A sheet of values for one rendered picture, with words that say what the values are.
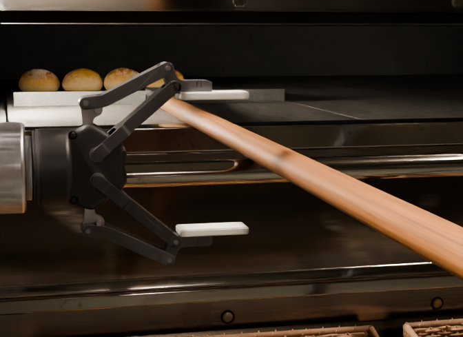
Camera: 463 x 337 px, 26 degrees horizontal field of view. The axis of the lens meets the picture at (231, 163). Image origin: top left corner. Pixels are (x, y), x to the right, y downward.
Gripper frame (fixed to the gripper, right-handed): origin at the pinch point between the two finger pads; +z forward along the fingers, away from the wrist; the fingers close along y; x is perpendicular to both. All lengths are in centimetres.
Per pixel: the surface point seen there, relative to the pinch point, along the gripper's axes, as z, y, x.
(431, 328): 44, 35, -51
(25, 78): -19, -2, -149
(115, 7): -6, -17, -57
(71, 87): -8, 0, -149
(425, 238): 4.6, 0.4, 37.3
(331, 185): 4.7, 0.0, 17.0
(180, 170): -2.7, 3.2, -17.5
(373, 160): 21.4, 2.7, -18.0
